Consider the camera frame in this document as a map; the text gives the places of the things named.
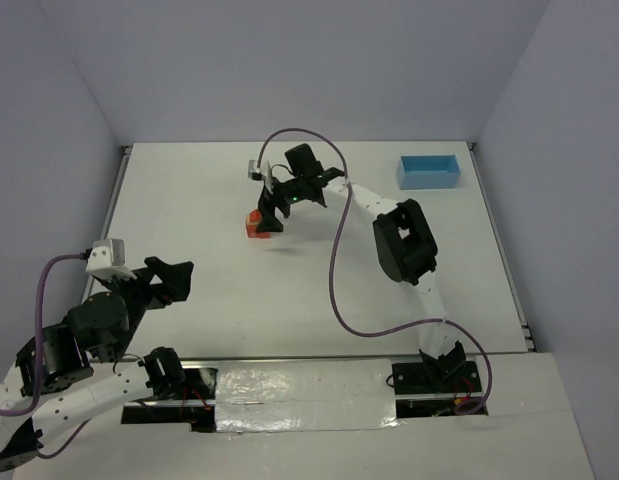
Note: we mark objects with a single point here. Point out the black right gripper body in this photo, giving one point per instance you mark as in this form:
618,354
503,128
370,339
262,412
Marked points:
272,201

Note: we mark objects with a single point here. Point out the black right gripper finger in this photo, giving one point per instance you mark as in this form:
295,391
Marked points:
273,225
263,202

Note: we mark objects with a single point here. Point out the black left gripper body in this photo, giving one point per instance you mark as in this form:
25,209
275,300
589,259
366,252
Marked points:
152,282

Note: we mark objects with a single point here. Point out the blue plastic bin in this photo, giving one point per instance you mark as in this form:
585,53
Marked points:
422,172

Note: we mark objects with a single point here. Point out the red wedge block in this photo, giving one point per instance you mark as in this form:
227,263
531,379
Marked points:
254,217

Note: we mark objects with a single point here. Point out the plain red cube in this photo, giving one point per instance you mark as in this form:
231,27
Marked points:
251,231

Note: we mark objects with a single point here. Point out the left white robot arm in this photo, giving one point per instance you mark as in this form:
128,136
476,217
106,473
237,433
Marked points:
68,372

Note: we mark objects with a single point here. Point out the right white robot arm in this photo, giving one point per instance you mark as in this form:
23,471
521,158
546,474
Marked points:
405,247

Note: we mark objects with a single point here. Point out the silver tape sheet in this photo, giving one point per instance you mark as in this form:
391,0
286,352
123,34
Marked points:
304,396

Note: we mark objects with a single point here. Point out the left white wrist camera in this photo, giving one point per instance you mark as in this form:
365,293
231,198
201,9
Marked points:
106,261

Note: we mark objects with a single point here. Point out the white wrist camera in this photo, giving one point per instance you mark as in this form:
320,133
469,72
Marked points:
106,261
261,171

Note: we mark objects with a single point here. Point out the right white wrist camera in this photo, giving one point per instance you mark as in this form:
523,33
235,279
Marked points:
261,171

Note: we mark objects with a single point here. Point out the left aluminium table rail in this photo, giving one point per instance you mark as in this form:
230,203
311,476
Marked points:
98,195

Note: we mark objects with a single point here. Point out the aluminium table rail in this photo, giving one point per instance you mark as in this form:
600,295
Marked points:
98,195
527,333

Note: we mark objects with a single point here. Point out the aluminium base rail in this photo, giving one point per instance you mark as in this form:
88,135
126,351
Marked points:
194,404

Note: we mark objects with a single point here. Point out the right aluminium table rail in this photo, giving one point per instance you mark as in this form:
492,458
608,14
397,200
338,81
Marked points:
527,333

